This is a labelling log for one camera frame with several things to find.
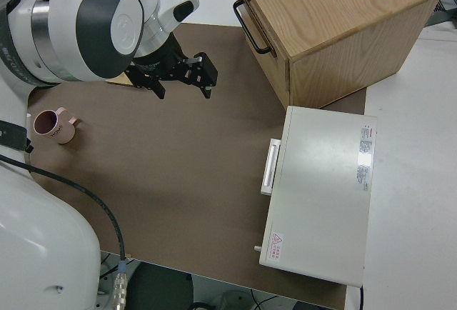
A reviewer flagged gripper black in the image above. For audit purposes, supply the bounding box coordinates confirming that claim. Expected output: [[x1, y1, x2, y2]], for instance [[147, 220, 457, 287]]
[[124, 34, 219, 100]]

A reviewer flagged pink mug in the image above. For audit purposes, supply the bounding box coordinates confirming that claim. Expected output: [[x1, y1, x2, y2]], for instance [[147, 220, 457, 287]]
[[33, 106, 80, 145]]

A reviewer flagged wooden mug rack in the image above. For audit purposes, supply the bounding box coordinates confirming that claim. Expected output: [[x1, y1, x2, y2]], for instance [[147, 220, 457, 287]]
[[106, 72, 135, 89]]

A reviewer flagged brown table mat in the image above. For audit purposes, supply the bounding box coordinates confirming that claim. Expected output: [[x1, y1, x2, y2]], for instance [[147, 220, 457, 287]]
[[26, 22, 368, 310]]

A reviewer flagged wooden cabinet box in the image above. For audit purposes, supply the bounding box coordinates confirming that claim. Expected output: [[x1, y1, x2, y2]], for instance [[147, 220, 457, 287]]
[[230, 0, 444, 110]]

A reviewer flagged white toaster oven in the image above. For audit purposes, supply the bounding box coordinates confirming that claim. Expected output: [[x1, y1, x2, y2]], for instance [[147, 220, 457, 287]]
[[253, 105, 378, 287]]

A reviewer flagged black cabinet handle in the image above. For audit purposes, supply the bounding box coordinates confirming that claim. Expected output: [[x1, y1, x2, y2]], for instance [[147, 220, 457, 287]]
[[232, 0, 273, 55]]

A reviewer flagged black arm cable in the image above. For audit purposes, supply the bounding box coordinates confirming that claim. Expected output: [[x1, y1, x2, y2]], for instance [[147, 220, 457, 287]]
[[0, 0, 129, 310]]

